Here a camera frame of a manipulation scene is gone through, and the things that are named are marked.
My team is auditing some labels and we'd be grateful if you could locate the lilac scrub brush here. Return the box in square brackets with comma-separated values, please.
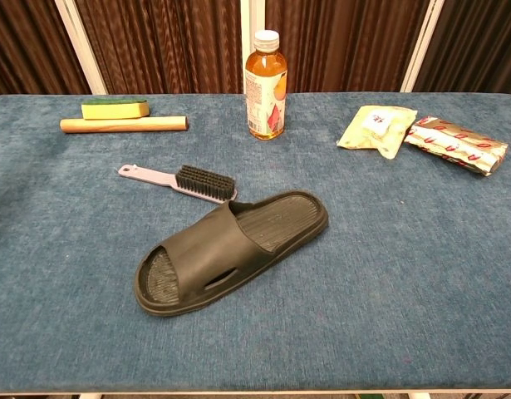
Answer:
[116, 163, 238, 205]

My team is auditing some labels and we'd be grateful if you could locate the yellow green sponge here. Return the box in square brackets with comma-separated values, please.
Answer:
[81, 98, 150, 121]

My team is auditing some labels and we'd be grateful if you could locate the blue table cloth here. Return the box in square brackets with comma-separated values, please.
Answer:
[0, 91, 511, 394]

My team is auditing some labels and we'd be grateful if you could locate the silver red snack packet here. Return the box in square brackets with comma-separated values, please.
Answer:
[403, 116, 510, 177]

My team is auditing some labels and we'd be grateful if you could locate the brown pleated curtain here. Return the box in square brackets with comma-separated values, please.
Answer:
[0, 0, 511, 97]

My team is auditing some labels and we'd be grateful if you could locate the black rubber slipper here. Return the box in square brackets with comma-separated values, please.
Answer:
[133, 190, 330, 318]

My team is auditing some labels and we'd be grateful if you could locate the yellow snack packet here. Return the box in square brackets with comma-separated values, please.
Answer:
[336, 105, 418, 160]

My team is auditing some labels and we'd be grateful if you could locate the white table frame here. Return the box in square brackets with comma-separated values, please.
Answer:
[0, 388, 511, 399]

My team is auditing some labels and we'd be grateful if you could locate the white frame post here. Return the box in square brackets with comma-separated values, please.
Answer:
[400, 0, 445, 93]
[54, 0, 109, 96]
[239, 0, 267, 95]

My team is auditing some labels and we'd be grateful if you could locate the wooden round stick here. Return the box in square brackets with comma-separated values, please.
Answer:
[59, 116, 189, 135]

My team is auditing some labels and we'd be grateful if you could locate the orange drink bottle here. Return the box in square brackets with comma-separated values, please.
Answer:
[244, 29, 288, 141]

